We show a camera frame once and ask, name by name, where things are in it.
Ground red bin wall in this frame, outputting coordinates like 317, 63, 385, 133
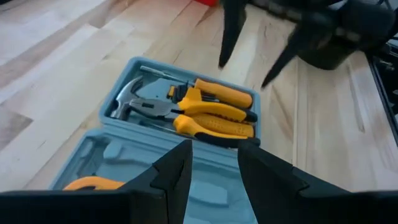
193, 0, 220, 7

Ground black aluminium table frame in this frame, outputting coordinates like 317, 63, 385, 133
368, 37, 398, 147

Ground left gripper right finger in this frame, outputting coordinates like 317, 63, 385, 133
237, 140, 351, 224

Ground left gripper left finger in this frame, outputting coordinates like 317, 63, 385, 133
118, 139, 194, 224

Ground steel hammer yellow grip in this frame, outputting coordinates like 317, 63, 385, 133
109, 75, 256, 138

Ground grey-blue plastic tool case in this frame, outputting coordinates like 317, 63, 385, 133
48, 55, 262, 224

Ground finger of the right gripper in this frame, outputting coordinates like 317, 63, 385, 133
218, 0, 248, 68
261, 29, 315, 89

